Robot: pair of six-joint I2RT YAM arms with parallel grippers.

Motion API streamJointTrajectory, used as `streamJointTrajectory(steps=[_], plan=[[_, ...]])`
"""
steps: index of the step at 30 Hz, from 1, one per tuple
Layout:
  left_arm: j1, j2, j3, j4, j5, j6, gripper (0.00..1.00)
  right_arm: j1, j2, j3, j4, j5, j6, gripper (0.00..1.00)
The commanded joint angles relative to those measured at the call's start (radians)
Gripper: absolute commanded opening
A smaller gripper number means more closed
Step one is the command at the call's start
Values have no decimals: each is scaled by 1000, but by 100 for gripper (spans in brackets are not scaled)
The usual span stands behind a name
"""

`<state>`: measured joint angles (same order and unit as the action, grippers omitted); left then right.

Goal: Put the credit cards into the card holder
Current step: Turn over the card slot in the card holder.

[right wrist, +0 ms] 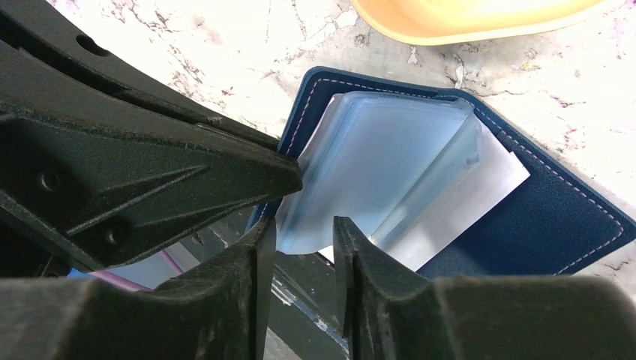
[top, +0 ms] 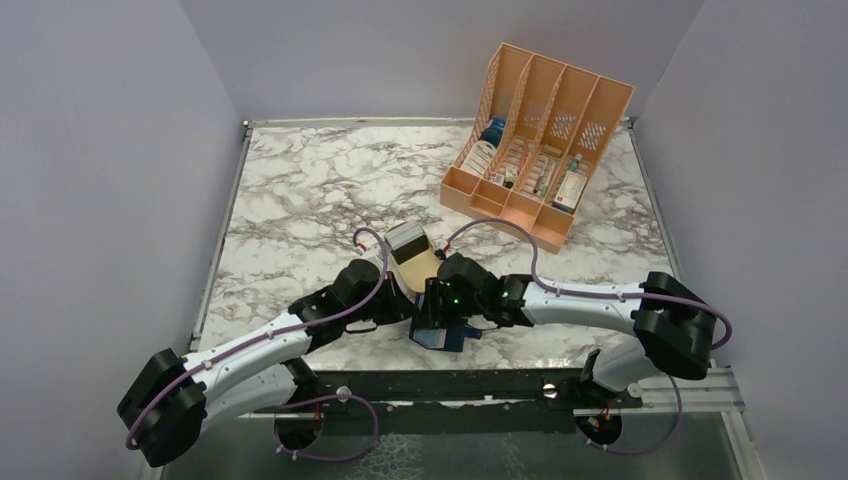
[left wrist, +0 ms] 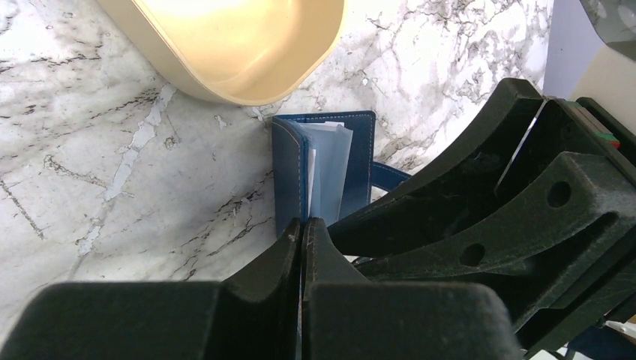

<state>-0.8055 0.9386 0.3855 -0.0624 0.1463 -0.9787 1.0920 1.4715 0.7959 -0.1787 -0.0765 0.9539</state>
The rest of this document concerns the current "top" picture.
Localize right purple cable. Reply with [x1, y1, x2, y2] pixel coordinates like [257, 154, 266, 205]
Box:
[439, 217, 734, 352]

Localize purple cable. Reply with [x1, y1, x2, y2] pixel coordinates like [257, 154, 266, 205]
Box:
[439, 217, 734, 352]
[124, 227, 392, 452]

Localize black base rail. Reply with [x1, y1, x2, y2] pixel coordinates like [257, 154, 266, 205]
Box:
[262, 368, 642, 437]

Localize small items in organizer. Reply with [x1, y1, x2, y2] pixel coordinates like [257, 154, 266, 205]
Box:
[488, 163, 519, 189]

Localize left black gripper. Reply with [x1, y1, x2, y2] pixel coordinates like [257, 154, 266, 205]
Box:
[345, 271, 420, 326]

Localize blue leather card holder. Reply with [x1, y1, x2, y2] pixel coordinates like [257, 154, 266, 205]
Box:
[409, 317, 483, 353]

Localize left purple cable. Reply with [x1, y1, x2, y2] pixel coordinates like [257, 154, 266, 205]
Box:
[124, 227, 392, 452]

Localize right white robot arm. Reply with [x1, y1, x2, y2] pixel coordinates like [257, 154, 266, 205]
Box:
[413, 253, 717, 407]

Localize blue round container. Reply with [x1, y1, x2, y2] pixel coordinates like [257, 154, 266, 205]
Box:
[480, 117, 506, 148]

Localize credit cards in tray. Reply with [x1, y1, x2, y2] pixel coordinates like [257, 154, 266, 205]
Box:
[384, 221, 431, 265]

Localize tan oval tray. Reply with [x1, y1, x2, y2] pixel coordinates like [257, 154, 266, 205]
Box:
[389, 237, 442, 300]

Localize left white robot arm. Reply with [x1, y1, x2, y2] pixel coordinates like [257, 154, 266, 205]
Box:
[117, 260, 417, 467]

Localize white red box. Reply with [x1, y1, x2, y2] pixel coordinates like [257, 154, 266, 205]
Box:
[553, 171, 587, 210]

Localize orange desk organizer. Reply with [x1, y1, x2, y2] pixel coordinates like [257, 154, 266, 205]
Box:
[440, 43, 634, 253]

